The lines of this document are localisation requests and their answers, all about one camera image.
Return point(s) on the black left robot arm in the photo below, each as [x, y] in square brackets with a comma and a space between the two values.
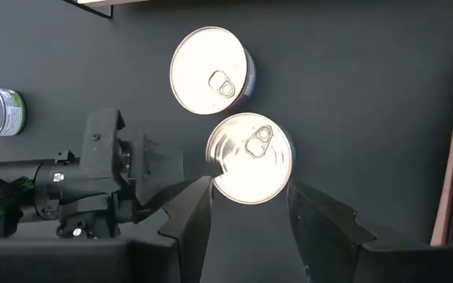
[14, 173]

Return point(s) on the green-label tuna can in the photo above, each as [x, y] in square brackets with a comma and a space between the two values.
[2, 114]

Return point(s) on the pink-label seafood can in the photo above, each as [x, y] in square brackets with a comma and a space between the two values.
[207, 67]
[250, 165]

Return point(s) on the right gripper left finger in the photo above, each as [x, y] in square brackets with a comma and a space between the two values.
[187, 236]

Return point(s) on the wooden shelf with black frame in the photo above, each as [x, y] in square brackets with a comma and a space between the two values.
[104, 2]

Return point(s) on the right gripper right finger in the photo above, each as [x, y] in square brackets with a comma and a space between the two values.
[328, 243]

